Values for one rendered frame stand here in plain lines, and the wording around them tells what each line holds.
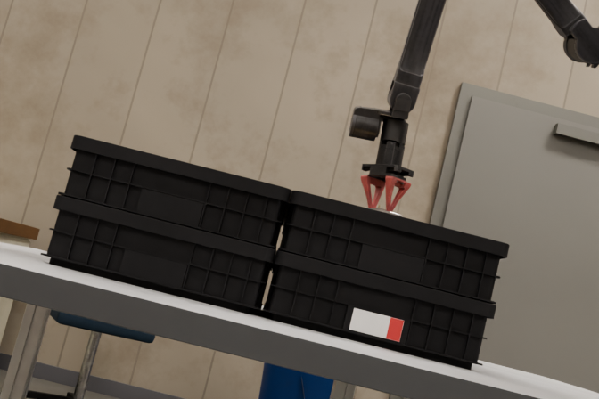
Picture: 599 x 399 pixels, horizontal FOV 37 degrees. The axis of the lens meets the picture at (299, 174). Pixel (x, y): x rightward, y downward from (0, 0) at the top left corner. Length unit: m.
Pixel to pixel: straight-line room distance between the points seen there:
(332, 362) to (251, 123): 3.94
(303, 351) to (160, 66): 4.06
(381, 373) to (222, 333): 0.21
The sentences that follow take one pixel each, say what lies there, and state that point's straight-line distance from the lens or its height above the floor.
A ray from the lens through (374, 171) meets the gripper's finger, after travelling 1.93.
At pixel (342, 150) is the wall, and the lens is 5.02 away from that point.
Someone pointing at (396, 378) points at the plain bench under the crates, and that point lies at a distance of 1.15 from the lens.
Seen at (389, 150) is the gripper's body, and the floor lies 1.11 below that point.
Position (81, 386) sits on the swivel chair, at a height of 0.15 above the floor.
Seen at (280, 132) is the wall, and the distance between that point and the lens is 5.01.
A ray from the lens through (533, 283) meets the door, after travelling 5.14.
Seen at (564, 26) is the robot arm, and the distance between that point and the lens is 2.00.
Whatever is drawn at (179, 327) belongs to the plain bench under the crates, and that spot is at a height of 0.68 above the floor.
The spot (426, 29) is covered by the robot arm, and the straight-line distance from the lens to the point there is 1.94.
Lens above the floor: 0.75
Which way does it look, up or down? 8 degrees up
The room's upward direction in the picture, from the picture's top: 14 degrees clockwise
